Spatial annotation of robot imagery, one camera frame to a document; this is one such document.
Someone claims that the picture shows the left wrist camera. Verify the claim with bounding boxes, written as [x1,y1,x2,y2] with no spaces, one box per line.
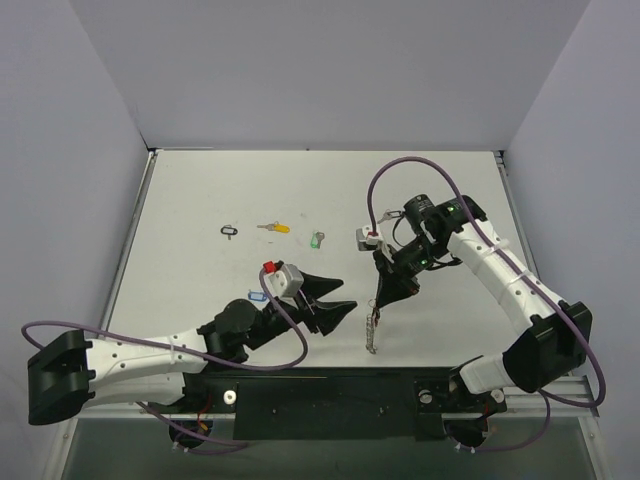
[263,262,304,299]

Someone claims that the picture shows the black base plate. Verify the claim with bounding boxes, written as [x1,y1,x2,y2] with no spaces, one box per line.
[153,367,507,446]

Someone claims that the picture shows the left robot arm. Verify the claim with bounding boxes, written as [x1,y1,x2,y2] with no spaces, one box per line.
[27,264,357,426]

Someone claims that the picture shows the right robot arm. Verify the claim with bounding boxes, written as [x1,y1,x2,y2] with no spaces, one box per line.
[359,195,592,409]

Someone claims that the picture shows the key with clear black tag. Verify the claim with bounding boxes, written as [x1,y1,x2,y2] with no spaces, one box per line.
[377,209,404,224]

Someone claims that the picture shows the aluminium front rail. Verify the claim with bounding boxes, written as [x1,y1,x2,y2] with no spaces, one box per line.
[72,376,600,419]

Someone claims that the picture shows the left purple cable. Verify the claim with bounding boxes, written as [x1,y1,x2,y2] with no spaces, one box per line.
[20,267,309,455]

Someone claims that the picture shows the key with yellow tag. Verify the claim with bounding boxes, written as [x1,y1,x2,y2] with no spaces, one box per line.
[258,222,291,234]

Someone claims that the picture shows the purple cable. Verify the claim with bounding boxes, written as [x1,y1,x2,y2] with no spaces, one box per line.
[20,267,309,455]
[367,156,607,455]

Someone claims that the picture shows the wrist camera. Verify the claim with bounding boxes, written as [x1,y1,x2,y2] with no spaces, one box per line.
[263,262,304,299]
[355,225,388,252]

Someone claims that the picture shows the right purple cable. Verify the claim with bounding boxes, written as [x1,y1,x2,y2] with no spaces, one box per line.
[367,156,607,455]

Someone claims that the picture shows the key with black outlined tag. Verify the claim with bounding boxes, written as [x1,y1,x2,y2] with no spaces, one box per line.
[220,225,238,239]

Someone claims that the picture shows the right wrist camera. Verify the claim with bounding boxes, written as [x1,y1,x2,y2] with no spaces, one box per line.
[355,225,388,252]

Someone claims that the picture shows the key with green tag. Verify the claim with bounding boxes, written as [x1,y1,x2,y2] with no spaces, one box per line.
[310,231,325,249]

